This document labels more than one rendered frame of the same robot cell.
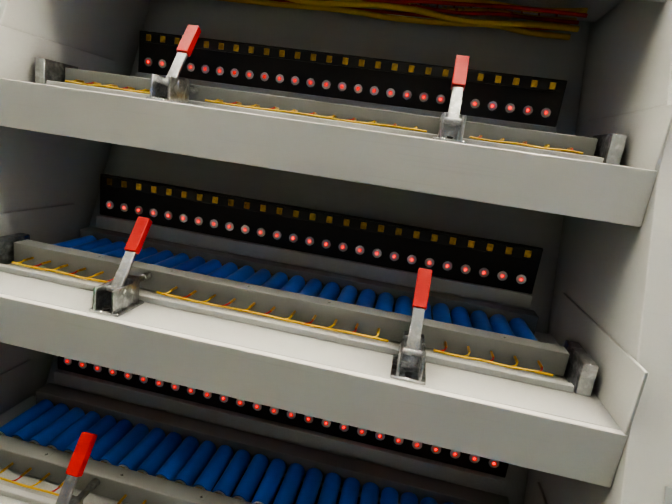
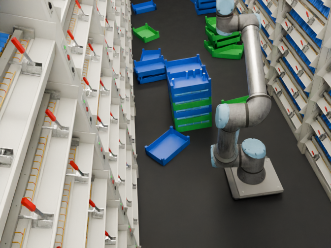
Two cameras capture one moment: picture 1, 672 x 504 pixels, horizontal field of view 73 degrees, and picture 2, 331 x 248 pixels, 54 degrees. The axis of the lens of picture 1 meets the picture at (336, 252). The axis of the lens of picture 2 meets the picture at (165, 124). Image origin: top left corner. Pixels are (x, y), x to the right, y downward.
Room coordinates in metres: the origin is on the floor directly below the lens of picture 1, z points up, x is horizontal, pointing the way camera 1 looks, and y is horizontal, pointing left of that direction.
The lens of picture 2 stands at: (0.30, 1.30, 1.90)
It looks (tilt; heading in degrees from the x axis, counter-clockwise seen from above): 43 degrees down; 262
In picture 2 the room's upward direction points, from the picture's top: 8 degrees counter-clockwise
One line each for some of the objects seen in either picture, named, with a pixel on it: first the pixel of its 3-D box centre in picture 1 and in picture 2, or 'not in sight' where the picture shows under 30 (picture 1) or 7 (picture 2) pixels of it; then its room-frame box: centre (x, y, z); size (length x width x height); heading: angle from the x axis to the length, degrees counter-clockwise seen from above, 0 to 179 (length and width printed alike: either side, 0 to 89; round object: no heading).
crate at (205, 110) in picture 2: not in sight; (190, 103); (-0.21, -0.67, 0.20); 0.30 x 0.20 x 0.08; 174
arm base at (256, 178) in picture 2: not in sight; (251, 168); (-0.41, 0.04, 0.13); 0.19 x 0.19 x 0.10
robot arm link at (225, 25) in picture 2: not in sight; (226, 22); (-0.35, -0.29, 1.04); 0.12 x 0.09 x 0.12; 162
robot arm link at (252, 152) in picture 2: not in sight; (251, 154); (-0.41, 0.04, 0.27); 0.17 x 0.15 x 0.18; 162
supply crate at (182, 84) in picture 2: not in sight; (188, 79); (-0.21, -0.67, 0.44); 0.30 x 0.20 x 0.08; 174
